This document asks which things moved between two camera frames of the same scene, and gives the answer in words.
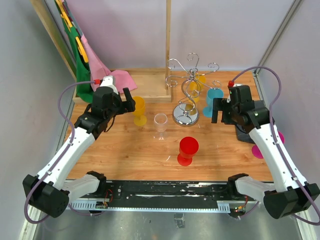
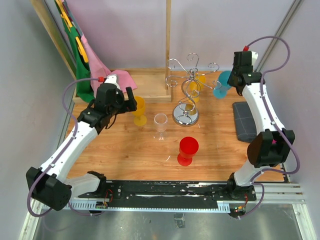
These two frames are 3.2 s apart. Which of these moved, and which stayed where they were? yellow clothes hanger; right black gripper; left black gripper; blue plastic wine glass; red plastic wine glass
Moved: right black gripper; blue plastic wine glass
Stayed: left black gripper; red plastic wine glass; yellow clothes hanger
